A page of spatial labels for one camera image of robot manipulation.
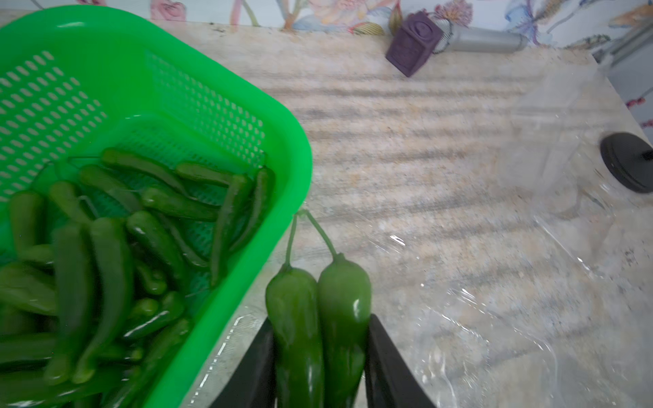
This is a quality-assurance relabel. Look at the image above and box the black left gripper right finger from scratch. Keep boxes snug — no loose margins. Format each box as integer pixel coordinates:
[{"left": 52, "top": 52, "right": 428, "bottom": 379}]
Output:
[{"left": 365, "top": 314, "right": 436, "bottom": 408}]

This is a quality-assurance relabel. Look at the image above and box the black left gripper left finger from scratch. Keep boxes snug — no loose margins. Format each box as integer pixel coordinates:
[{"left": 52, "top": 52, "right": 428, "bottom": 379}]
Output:
[{"left": 210, "top": 319, "right": 276, "bottom": 408}]

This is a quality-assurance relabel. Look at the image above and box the clear pepper clamshell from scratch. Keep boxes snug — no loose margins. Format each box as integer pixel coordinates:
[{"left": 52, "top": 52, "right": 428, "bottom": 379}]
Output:
[
  {"left": 487, "top": 64, "right": 621, "bottom": 197},
  {"left": 213, "top": 203, "right": 653, "bottom": 408}
]

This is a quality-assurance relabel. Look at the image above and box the curved green pepper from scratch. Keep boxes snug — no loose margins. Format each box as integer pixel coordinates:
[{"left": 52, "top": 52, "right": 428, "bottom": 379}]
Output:
[{"left": 1, "top": 148, "right": 277, "bottom": 407}]

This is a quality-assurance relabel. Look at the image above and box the black microphone stand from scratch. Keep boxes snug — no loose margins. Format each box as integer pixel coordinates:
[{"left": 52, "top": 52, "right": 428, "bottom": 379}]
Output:
[{"left": 600, "top": 132, "right": 652, "bottom": 194}]

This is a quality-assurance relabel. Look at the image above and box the purple foam microphone cube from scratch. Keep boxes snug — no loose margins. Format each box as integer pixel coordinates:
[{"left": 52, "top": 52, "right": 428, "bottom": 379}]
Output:
[{"left": 386, "top": 11, "right": 444, "bottom": 78}]

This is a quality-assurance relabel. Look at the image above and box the green plastic basket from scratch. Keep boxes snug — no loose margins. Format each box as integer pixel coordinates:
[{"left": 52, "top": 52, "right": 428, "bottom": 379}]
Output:
[{"left": 0, "top": 4, "right": 313, "bottom": 408}]

